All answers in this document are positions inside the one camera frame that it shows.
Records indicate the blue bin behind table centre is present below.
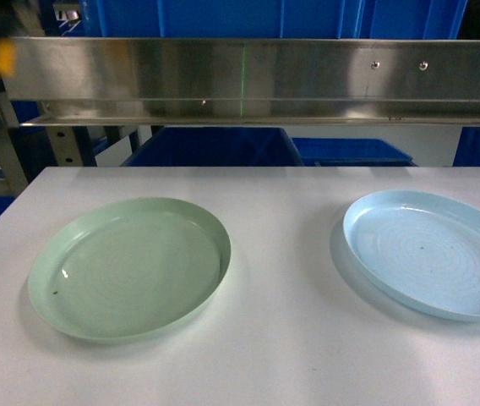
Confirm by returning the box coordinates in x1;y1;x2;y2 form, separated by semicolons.
123;127;303;167

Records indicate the blue bin behind table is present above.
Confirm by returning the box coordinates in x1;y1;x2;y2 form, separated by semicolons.
123;127;303;167
292;138;414;167

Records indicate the blue bin behind table right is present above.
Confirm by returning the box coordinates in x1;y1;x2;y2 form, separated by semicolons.
292;138;414;167

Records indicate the green round plate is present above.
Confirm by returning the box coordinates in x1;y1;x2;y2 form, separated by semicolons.
28;197;232;344

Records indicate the light blue round plate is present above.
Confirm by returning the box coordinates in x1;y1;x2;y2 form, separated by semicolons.
342;190;480;321

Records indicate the large blue bin upper shelf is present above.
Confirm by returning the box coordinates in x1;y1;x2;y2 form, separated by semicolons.
79;0;466;40

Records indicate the stainless steel shelf rail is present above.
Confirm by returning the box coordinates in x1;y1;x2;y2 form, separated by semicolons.
4;37;480;126

